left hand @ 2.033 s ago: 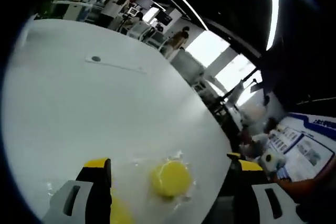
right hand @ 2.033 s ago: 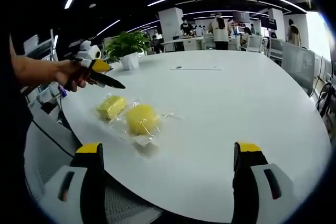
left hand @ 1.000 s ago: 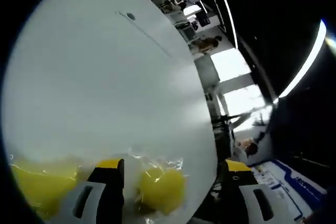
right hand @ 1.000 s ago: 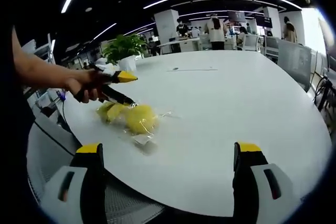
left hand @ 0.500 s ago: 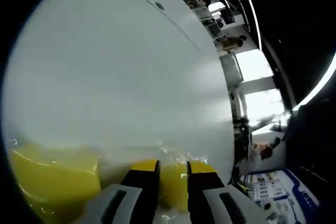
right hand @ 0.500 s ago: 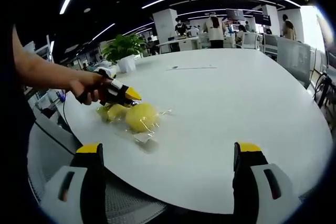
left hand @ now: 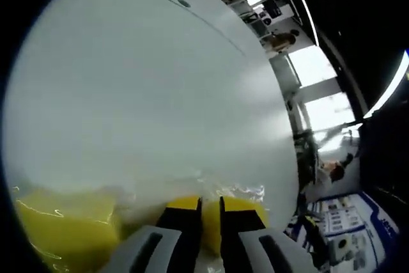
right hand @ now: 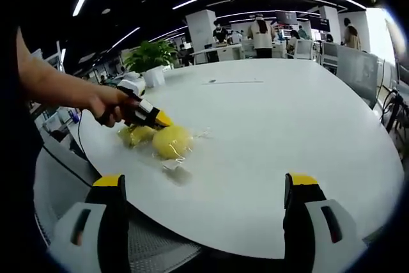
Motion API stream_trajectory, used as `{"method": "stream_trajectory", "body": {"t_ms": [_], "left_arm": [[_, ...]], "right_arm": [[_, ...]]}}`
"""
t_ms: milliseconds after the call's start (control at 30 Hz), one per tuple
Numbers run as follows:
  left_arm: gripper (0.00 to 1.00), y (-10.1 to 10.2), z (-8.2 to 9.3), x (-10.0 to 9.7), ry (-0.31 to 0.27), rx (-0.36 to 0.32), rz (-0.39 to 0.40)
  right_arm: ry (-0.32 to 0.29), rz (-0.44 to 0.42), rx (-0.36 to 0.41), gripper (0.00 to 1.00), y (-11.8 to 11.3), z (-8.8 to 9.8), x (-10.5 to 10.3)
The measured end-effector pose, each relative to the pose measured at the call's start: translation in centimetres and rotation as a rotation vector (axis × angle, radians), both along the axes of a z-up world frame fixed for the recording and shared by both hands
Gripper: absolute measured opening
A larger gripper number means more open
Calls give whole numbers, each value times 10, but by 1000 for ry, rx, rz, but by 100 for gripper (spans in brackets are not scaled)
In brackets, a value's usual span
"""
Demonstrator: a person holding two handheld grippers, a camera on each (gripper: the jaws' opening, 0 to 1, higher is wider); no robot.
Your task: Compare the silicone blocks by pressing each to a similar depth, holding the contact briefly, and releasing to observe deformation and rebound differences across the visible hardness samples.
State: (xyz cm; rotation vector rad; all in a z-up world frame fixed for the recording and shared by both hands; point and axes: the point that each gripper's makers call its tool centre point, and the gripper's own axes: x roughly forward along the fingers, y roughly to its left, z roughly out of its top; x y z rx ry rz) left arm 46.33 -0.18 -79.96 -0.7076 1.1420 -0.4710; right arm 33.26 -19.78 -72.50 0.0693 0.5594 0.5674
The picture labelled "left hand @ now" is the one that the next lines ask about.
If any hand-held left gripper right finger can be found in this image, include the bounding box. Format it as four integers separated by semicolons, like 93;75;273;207
218;195;317;273

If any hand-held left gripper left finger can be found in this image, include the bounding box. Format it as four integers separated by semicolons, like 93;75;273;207
107;194;203;273

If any yellow round silicone block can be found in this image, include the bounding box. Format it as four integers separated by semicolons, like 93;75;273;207
199;183;271;256

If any yellow square silicone block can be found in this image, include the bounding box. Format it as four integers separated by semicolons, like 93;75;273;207
12;186;124;273

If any blue and white poster board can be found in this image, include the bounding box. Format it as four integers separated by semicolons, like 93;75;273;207
305;190;401;270

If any long ceiling light strip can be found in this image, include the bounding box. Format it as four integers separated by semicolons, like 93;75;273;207
363;49;409;119

